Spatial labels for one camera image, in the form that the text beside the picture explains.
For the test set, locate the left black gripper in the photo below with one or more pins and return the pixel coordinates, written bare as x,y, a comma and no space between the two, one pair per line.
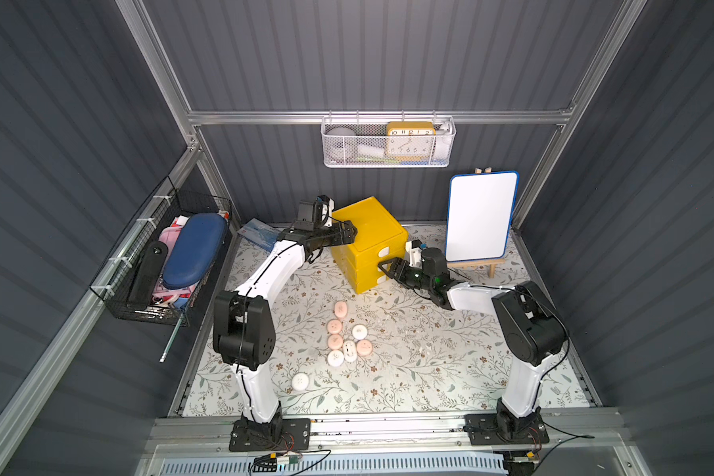
338,233

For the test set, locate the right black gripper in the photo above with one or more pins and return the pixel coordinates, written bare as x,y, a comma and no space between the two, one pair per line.
401,272

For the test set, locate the yellow three-drawer cabinet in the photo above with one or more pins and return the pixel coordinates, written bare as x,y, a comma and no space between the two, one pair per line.
379,237

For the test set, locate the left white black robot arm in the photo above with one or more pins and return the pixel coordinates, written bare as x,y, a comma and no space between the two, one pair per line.
243,332

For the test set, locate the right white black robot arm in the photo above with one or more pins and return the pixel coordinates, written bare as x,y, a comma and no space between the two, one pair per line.
534,333

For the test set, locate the white earphone case upper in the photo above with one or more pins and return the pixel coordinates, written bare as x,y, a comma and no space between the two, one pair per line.
359,332

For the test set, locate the white earphone case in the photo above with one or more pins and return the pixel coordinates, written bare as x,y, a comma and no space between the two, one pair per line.
359,332
335,358
349,351

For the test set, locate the pink earphone case right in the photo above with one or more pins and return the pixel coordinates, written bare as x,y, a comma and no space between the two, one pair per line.
364,347

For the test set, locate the white tape roll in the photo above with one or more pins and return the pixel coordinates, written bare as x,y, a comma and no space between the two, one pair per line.
340,144

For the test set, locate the white earphone case centre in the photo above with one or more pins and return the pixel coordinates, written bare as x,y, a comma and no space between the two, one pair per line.
349,351

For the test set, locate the white earphone case lower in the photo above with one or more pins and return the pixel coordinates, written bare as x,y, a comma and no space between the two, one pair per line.
335,358

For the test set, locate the yellow alarm clock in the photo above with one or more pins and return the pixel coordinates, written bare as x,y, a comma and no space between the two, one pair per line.
413,141

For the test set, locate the blue oval case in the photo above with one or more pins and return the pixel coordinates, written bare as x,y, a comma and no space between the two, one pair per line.
194,251

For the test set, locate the white earphone case isolated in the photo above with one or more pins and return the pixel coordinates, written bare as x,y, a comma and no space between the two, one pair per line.
300,382

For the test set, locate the pink items in basket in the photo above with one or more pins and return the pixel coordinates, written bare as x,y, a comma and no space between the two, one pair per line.
162,296

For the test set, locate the black object in basket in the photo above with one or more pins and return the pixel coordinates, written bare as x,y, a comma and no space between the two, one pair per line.
153,259

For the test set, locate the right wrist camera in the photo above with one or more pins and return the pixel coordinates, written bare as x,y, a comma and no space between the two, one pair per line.
414,250

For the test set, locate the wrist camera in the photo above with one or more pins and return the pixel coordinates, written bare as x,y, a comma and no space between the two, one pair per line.
414,250
323,211

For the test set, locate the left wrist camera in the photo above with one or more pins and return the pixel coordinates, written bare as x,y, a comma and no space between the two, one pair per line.
323,211

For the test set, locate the white wire wall basket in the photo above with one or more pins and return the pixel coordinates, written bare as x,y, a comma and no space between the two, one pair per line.
371,143

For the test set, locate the white board blue frame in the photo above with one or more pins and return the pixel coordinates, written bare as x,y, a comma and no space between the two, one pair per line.
482,214

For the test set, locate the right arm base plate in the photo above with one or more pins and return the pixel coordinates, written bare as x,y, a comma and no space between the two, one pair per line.
503,429

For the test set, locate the black wire side basket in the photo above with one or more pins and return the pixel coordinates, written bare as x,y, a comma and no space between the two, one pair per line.
113,290

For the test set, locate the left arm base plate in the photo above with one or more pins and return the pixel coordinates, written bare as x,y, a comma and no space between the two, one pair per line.
279,435

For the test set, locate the aluminium front rail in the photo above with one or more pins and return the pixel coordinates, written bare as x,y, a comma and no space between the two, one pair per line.
440,431

